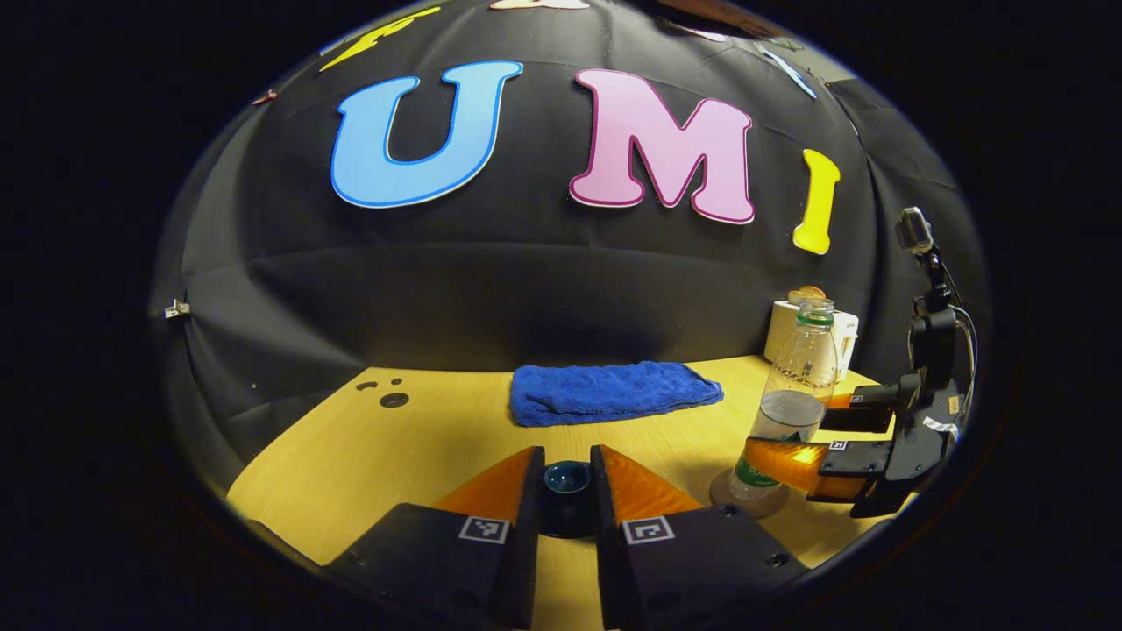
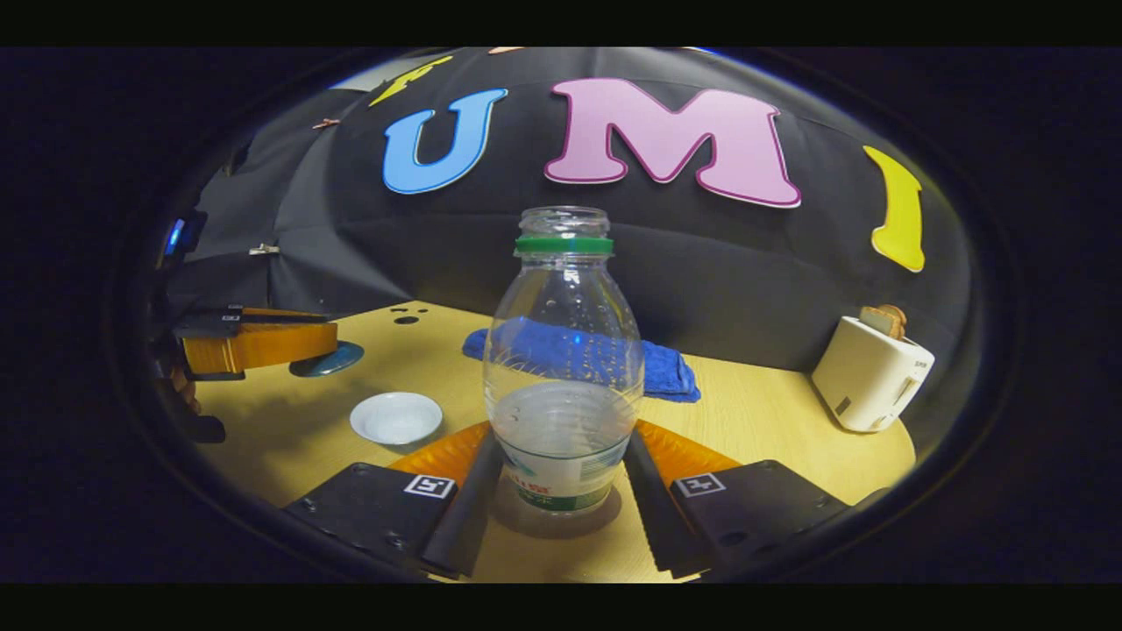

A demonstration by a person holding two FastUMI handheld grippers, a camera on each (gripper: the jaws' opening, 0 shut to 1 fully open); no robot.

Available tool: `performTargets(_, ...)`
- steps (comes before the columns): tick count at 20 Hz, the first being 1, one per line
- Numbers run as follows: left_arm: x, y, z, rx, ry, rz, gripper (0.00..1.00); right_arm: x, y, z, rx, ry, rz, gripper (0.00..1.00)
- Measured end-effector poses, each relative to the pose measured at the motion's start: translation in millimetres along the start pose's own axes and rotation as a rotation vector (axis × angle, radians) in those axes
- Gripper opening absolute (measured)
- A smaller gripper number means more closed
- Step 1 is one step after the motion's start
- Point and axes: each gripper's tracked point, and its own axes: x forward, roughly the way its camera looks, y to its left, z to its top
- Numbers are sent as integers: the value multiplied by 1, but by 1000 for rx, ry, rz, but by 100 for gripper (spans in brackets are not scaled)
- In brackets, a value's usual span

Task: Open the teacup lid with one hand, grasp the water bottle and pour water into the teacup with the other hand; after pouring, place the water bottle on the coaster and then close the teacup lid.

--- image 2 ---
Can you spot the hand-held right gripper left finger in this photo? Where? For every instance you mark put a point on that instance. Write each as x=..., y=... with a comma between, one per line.
x=469, y=508

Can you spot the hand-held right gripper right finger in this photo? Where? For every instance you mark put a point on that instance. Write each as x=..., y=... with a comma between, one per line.
x=653, y=508

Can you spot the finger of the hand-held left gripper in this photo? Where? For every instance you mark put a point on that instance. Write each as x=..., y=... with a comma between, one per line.
x=210, y=320
x=263, y=346

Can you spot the teal teacup lid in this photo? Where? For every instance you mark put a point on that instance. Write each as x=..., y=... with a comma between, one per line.
x=337, y=359

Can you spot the round brown coaster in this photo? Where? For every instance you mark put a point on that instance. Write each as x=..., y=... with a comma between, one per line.
x=561, y=524

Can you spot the clear plastic water bottle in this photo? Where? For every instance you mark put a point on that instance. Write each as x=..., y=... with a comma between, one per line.
x=561, y=421

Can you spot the white cloth clip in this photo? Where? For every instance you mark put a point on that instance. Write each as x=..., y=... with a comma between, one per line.
x=263, y=250

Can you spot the blue towel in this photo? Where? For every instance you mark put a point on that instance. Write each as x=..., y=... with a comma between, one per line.
x=671, y=372

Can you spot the pink cloth clip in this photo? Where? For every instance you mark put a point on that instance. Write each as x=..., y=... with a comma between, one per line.
x=325, y=124

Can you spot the white toaster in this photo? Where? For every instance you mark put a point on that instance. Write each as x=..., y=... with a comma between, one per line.
x=868, y=377

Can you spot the black backdrop cloth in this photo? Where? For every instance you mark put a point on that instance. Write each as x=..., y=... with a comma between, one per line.
x=745, y=263

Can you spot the bread slice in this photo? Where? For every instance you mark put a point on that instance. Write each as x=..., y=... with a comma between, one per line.
x=884, y=320

